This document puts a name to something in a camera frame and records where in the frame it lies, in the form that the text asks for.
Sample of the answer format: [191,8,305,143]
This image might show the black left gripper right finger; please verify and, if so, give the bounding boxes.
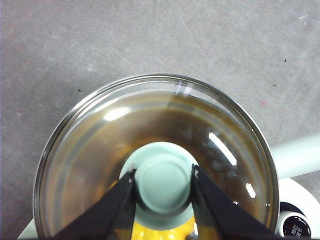
[191,164,279,240]

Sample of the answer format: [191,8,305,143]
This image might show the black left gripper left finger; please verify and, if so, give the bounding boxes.
[53,169,137,240]

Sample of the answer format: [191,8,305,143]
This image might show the yellow pumpkin with green stem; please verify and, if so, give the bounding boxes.
[107,179,201,240]

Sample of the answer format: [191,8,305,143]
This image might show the glass lid with green knob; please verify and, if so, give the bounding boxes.
[32,73,281,240]

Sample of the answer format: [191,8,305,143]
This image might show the pale green breakfast maker base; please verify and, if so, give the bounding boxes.
[17,176,320,240]

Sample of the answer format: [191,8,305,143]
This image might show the pale green pot with handle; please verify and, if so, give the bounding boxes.
[34,89,320,240]

